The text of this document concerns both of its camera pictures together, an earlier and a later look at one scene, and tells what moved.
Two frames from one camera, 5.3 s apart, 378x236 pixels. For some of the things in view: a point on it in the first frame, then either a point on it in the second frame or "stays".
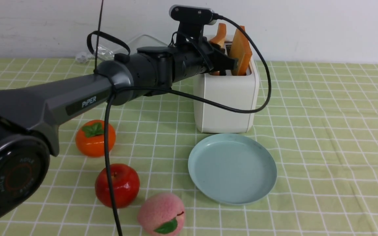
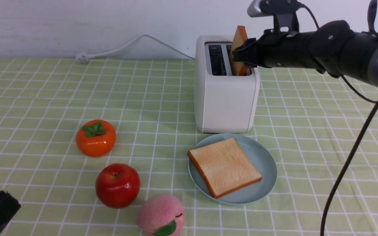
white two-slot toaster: (239, 93) stays
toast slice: (219, 37) to (224, 167)
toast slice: (241, 49) stays
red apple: (125, 184) stays
